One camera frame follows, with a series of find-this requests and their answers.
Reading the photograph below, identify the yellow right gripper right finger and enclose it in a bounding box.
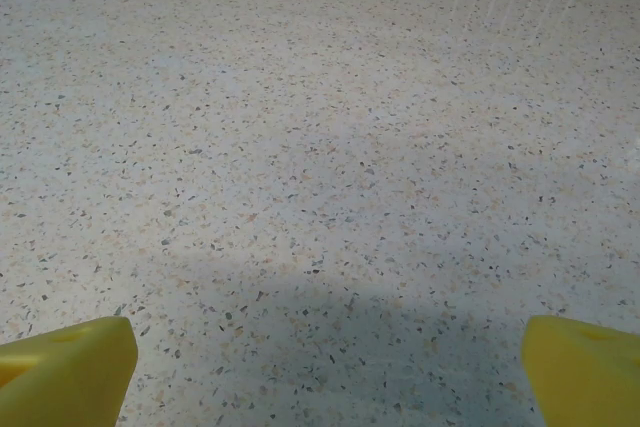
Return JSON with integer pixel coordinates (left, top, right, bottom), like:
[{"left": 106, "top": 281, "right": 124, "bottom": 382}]
[{"left": 521, "top": 314, "right": 640, "bottom": 427}]

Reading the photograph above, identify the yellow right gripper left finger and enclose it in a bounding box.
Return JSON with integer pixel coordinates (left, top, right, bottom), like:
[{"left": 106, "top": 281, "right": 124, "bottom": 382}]
[{"left": 0, "top": 315, "right": 140, "bottom": 427}]

